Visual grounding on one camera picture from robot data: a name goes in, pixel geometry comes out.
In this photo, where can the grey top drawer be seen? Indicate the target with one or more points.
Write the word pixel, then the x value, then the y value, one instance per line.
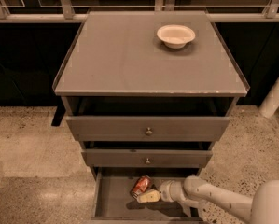
pixel 133 128

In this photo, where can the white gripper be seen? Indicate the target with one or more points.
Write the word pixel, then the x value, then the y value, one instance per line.
pixel 167 190

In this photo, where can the grey bottom drawer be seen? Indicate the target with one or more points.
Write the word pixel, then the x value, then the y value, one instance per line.
pixel 114 204

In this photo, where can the brass drawer knob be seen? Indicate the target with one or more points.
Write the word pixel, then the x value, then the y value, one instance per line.
pixel 147 161
pixel 149 131

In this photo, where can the grey drawer cabinet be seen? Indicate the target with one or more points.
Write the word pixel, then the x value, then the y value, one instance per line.
pixel 119 67

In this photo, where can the grey middle drawer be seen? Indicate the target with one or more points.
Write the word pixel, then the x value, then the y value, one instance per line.
pixel 136 158

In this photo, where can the red coke can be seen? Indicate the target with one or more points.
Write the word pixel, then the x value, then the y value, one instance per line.
pixel 141 186

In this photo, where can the brass middle drawer knob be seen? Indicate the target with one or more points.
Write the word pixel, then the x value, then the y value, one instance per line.
pixel 147 161

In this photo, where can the grey drawer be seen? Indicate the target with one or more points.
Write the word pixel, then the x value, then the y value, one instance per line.
pixel 114 204
pixel 133 128
pixel 136 158

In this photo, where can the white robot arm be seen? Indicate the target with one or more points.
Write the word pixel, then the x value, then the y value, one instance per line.
pixel 263 208

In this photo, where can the metal window railing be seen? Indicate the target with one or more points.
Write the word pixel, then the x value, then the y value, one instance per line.
pixel 77 10

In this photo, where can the brass top drawer knob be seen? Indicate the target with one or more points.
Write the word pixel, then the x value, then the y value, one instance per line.
pixel 149 131

